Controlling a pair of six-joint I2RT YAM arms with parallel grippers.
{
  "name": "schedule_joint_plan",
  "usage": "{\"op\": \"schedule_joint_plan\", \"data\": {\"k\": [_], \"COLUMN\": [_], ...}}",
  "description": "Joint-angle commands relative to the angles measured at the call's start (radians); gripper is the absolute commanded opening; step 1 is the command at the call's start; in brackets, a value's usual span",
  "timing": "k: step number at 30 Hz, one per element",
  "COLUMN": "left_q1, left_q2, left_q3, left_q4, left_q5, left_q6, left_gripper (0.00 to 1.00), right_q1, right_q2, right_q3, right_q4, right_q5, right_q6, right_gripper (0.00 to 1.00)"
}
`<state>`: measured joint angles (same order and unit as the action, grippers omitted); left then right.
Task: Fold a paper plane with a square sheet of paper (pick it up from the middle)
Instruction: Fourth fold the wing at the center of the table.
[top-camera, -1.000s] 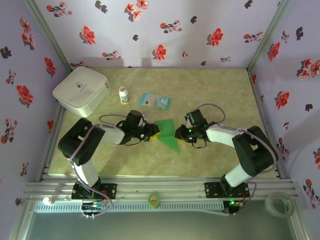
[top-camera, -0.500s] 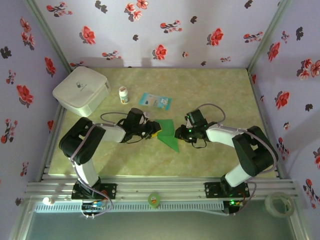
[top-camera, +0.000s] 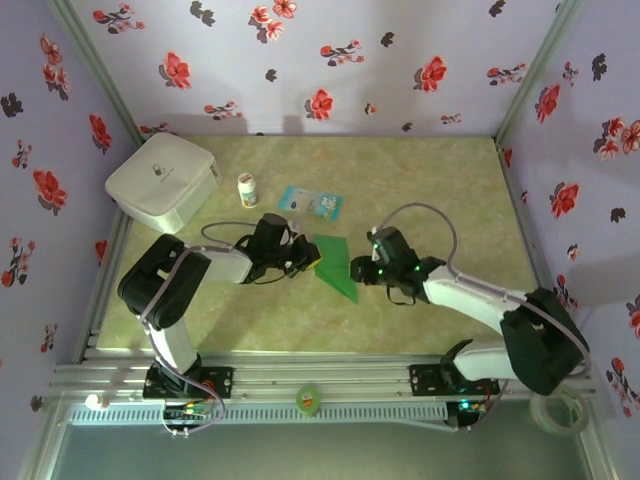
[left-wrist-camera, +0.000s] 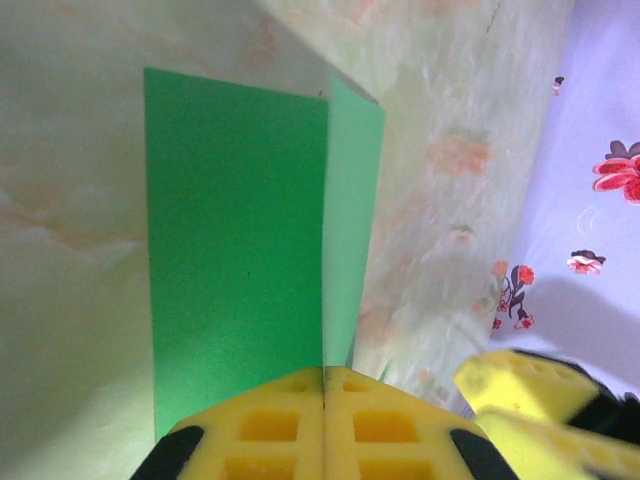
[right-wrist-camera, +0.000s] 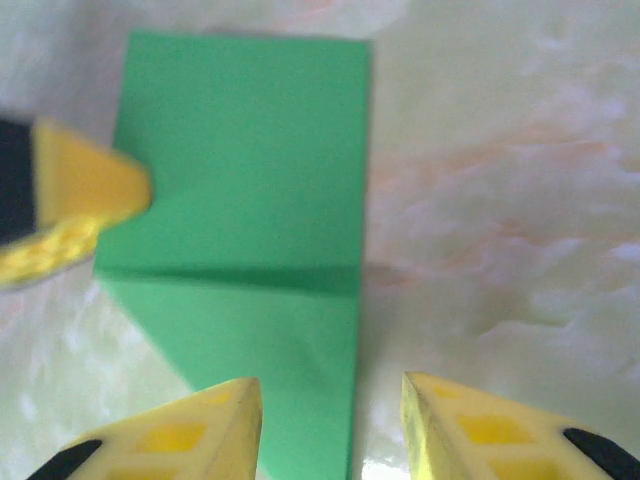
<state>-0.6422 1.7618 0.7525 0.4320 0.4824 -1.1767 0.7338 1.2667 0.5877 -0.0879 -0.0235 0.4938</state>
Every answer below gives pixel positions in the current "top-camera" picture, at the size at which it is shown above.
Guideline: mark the green paper sheet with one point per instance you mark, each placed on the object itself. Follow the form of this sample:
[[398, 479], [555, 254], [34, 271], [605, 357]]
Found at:
[[335, 265]]

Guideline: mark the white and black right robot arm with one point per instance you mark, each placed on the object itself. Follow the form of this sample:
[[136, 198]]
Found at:
[[465, 300]]

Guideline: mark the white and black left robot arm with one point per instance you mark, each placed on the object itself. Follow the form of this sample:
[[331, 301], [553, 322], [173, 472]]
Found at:
[[225, 265]]

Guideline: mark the light blue snack packet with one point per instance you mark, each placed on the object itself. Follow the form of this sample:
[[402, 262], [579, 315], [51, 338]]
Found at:
[[310, 202]]

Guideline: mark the white pill bottle orange label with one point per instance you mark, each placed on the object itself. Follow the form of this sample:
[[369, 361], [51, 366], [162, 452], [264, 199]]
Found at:
[[248, 192]]

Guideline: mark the white lidded storage box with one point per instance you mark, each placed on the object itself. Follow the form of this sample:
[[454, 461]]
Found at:
[[160, 180]]

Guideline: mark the small green round container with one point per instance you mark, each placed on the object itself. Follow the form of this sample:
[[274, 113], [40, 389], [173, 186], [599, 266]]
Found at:
[[307, 399]]

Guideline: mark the clear adhesive tape roll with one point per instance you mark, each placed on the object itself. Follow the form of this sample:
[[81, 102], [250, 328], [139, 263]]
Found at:
[[555, 427]]

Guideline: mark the small white knob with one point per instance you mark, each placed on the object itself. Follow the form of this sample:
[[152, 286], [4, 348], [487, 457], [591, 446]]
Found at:
[[95, 401]]

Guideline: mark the aluminium mounting rail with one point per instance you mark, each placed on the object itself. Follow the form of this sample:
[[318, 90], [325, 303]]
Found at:
[[325, 375]]

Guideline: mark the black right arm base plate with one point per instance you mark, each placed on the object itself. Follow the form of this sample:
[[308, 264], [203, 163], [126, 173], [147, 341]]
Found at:
[[425, 380]]

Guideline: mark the aluminium side rail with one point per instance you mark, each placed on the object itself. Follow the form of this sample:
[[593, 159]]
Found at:
[[102, 300], [520, 210]]

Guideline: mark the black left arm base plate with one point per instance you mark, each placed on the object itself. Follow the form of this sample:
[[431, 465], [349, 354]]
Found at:
[[220, 380]]

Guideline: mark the aluminium frame post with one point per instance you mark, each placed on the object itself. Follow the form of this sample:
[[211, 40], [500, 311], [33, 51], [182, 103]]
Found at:
[[95, 70], [537, 70]]

